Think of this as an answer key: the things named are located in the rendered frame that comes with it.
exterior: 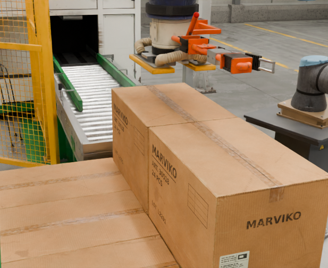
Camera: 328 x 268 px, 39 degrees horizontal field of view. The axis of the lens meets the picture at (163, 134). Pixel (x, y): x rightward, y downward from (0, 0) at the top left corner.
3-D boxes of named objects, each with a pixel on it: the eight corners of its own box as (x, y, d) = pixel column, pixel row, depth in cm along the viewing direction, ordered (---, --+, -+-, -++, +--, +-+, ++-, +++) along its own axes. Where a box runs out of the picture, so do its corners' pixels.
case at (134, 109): (112, 160, 250) (110, 88, 236) (182, 151, 263) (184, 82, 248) (146, 215, 197) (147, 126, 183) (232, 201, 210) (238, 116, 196)
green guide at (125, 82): (97, 61, 479) (96, 52, 476) (107, 60, 482) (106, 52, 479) (142, 106, 338) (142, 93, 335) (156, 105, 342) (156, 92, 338)
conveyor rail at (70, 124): (41, 79, 467) (40, 60, 460) (46, 78, 468) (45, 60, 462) (83, 176, 263) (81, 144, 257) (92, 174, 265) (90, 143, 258)
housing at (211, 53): (205, 61, 168) (205, 49, 167) (222, 60, 171) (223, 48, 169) (214, 65, 162) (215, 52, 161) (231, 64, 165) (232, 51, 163)
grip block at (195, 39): (178, 50, 187) (178, 35, 185) (200, 49, 191) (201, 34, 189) (186, 55, 180) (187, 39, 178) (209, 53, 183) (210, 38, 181)
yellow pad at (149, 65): (128, 58, 221) (128, 47, 219) (148, 57, 224) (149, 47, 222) (152, 74, 191) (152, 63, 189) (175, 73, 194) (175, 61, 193)
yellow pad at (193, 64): (166, 56, 227) (166, 45, 225) (185, 55, 230) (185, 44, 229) (194, 71, 197) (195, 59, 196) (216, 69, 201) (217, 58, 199)
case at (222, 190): (148, 216, 197) (148, 126, 182) (233, 201, 210) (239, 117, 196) (209, 311, 144) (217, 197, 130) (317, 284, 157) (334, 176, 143)
